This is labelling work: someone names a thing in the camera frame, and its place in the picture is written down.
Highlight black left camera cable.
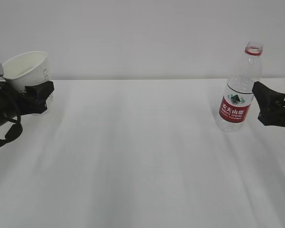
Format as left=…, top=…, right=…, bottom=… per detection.
left=0, top=87, right=24, bottom=151

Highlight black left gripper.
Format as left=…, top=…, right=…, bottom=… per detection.
left=0, top=81, right=55, bottom=115

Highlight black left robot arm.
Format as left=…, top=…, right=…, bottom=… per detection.
left=0, top=81, right=55, bottom=126

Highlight white paper coffee cup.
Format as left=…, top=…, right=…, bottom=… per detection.
left=3, top=51, right=51, bottom=115

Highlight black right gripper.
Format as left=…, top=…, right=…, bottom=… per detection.
left=252, top=81, right=285, bottom=128

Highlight clear water bottle red label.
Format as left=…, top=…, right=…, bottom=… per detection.
left=216, top=41, right=263, bottom=132

